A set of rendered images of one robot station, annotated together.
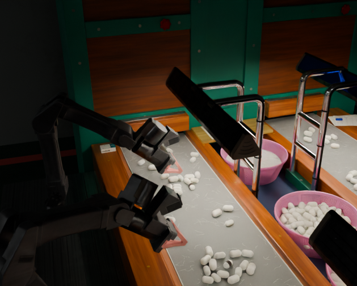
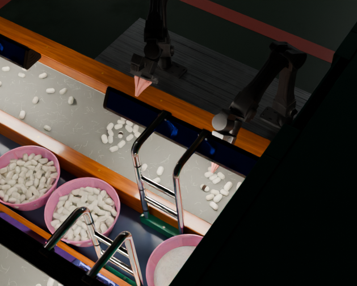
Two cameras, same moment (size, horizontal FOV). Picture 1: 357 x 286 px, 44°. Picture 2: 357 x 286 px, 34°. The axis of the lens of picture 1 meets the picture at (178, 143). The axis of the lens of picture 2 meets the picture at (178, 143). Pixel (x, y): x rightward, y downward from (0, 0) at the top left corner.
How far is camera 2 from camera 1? 2.55 m
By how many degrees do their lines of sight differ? 96
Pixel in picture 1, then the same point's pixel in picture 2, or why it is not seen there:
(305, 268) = (70, 153)
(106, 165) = not seen: hidden behind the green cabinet
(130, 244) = (187, 106)
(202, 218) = (167, 163)
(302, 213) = (99, 217)
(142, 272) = (160, 95)
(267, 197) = (149, 249)
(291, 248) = (85, 163)
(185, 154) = not seen: hidden behind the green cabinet
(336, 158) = not seen: outside the picture
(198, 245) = (151, 139)
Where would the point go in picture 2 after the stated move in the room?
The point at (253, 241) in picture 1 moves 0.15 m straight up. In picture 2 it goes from (117, 164) to (112, 139)
